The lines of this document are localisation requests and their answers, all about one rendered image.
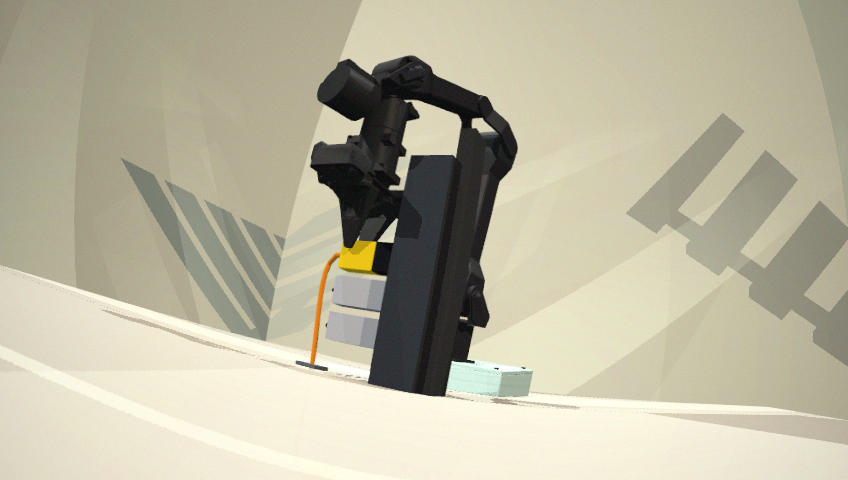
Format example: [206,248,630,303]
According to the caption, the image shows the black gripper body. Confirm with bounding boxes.
[310,125,406,207]

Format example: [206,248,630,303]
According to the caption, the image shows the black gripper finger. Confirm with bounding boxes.
[328,181,380,248]
[359,203,400,242]

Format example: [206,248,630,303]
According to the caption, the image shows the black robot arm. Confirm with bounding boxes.
[317,55,518,363]

